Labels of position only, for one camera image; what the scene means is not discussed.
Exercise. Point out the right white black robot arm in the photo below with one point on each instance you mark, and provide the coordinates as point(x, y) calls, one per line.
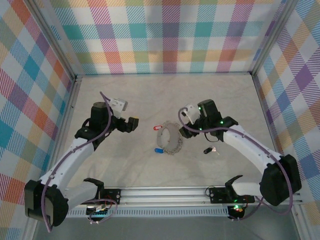
point(250, 147)

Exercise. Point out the aluminium mounting rail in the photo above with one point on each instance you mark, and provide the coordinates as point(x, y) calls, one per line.
point(162, 196)

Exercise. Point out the left aluminium frame post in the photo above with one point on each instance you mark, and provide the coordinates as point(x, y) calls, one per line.
point(54, 42)

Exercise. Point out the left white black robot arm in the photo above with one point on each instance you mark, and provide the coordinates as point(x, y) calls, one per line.
point(67, 160)

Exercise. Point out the left aluminium side rail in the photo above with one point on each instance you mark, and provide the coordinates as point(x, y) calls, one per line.
point(73, 95)

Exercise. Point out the right aluminium frame post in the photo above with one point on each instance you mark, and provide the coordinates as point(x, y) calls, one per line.
point(273, 37)

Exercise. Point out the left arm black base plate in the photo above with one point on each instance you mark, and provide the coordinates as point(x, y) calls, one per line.
point(113, 195)

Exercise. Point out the black key fob with key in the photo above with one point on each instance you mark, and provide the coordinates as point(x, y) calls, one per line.
point(207, 151)

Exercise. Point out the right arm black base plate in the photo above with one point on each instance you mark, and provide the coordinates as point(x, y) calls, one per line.
point(220, 195)

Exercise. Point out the aluminium frame post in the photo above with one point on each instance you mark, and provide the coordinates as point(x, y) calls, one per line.
point(54, 42)
point(273, 37)

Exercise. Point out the red key tag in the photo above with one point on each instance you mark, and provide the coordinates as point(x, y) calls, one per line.
point(157, 128)

